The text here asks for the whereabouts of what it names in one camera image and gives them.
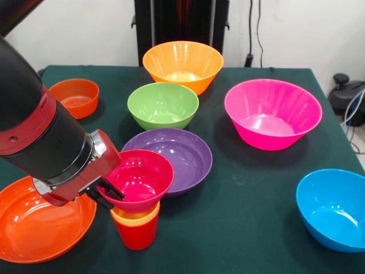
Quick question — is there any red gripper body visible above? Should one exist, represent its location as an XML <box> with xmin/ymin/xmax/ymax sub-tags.
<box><xmin>33</xmin><ymin>129</ymin><xmax>122</xmax><ymax>207</ymax></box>

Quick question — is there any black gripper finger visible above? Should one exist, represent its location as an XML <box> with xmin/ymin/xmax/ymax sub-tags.
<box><xmin>96</xmin><ymin>178</ymin><xmax>125</xmax><ymax>201</ymax></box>
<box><xmin>84</xmin><ymin>191</ymin><xmax>115</xmax><ymax>210</ymax></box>

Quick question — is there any small crimson bowl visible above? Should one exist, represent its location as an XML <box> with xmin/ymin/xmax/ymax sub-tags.
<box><xmin>97</xmin><ymin>150</ymin><xmax>175</xmax><ymax>213</ymax></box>

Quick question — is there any stack of yellow cups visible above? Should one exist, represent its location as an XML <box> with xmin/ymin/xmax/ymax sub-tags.
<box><xmin>111</xmin><ymin>201</ymin><xmax>161</xmax><ymax>228</ymax></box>

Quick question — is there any red cup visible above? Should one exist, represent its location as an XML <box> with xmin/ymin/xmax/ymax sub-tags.
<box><xmin>113</xmin><ymin>220</ymin><xmax>159</xmax><ymax>251</ymax></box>

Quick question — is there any small orange bowl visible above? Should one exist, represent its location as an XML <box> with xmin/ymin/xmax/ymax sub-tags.
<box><xmin>49</xmin><ymin>78</ymin><xmax>100</xmax><ymax>119</ymax></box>

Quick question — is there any purple bowl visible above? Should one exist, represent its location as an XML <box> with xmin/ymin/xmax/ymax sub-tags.
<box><xmin>121</xmin><ymin>128</ymin><xmax>213</xmax><ymax>198</ymax></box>

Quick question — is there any large red-orange bowl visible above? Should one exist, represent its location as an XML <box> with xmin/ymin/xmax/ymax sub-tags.
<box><xmin>0</xmin><ymin>176</ymin><xmax>98</xmax><ymax>264</ymax></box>

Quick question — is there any green bowl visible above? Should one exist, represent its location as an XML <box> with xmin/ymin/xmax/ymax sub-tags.
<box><xmin>127</xmin><ymin>82</ymin><xmax>200</xmax><ymax>131</ymax></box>

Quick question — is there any large light orange bowl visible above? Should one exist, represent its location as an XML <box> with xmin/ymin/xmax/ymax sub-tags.
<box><xmin>142</xmin><ymin>41</ymin><xmax>224</xmax><ymax>96</ymax></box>

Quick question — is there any dark green table cloth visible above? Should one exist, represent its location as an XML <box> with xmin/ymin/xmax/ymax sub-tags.
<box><xmin>0</xmin><ymin>65</ymin><xmax>365</xmax><ymax>274</ymax></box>

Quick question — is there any large magenta bowl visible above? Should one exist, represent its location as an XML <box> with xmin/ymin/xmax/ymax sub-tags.
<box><xmin>224</xmin><ymin>79</ymin><xmax>323</xmax><ymax>151</ymax></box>

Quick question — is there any blue bowl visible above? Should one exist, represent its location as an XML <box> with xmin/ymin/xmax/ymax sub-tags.
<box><xmin>296</xmin><ymin>168</ymin><xmax>365</xmax><ymax>253</ymax></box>

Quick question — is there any black wall cable with plug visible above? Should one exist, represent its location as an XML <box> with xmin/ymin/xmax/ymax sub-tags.
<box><xmin>244</xmin><ymin>0</ymin><xmax>256</xmax><ymax>68</ymax></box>

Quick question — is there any black device with cables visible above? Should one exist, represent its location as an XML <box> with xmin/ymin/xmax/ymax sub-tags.
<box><xmin>328</xmin><ymin>73</ymin><xmax>365</xmax><ymax>127</ymax></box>

